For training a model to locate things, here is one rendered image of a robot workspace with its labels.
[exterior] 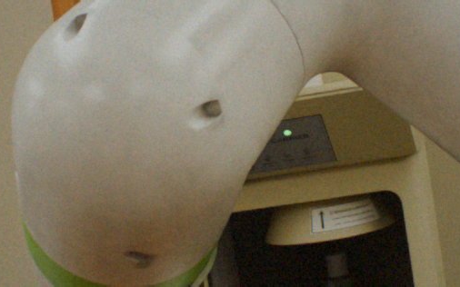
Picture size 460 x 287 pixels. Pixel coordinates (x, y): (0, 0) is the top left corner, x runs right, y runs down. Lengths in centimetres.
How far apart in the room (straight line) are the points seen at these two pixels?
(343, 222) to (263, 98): 92
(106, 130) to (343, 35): 15
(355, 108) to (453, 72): 71
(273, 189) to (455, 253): 51
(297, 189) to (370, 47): 84
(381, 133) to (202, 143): 85
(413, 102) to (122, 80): 19
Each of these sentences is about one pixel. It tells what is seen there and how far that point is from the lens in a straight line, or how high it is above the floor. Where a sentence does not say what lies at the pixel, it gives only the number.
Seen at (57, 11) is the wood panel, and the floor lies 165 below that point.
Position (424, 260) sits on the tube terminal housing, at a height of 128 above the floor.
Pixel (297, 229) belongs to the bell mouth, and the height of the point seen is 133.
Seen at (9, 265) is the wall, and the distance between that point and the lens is 206.
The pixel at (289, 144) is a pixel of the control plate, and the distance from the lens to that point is 137.
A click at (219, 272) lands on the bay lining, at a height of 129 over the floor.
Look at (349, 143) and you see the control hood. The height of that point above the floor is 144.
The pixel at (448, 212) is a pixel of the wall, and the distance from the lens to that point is 186.
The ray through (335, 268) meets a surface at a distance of 154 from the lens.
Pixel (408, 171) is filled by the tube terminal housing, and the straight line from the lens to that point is 142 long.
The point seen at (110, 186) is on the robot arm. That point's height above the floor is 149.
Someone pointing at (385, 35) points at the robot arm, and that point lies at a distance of 61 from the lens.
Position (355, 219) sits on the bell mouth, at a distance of 147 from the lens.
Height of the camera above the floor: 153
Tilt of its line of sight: 3 degrees down
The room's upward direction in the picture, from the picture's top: 10 degrees counter-clockwise
